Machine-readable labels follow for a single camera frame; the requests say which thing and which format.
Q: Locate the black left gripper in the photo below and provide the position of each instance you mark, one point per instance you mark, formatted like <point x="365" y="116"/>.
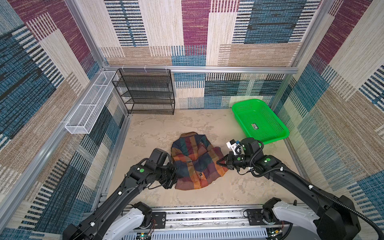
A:
<point x="174" y="174"/>

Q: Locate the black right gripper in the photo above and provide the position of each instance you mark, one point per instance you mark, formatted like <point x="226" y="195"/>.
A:
<point x="230" y="162"/>

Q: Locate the plaid long sleeve shirt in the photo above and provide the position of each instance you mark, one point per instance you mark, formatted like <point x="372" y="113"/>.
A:
<point x="195" y="159"/>

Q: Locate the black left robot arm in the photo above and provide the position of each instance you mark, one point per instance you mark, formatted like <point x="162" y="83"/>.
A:
<point x="120" y="198"/>

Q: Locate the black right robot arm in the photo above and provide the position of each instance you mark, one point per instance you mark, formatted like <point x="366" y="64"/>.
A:
<point x="328" y="216"/>

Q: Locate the green plastic basket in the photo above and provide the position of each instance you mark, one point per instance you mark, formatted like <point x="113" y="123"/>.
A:
<point x="258" y="121"/>

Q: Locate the aluminium back crossbar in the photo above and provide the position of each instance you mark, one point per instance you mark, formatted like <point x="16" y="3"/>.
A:
<point x="219" y="69"/>

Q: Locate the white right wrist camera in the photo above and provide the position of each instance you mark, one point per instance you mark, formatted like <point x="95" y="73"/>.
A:
<point x="235" y="147"/>

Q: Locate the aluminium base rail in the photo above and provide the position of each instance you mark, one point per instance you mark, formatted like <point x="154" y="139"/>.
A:
<point x="213" y="223"/>

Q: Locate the black wire mesh shelf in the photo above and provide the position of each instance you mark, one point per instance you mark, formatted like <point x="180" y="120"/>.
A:
<point x="146" y="91"/>

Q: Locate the white wire mesh tray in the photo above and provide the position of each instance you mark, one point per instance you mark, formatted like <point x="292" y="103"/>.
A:
<point x="86" y="114"/>

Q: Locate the aluminium frame post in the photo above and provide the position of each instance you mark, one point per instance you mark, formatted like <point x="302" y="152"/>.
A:
<point x="307" y="39"/>

